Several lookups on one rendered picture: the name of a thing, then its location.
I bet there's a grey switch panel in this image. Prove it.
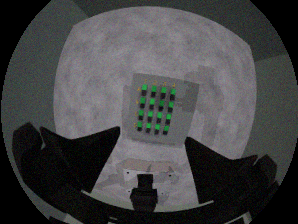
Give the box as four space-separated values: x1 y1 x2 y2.
128 73 200 144

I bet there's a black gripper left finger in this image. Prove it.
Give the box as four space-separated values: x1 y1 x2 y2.
40 127 120 193

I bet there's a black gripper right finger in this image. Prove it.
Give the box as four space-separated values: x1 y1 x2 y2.
185 137 258 204

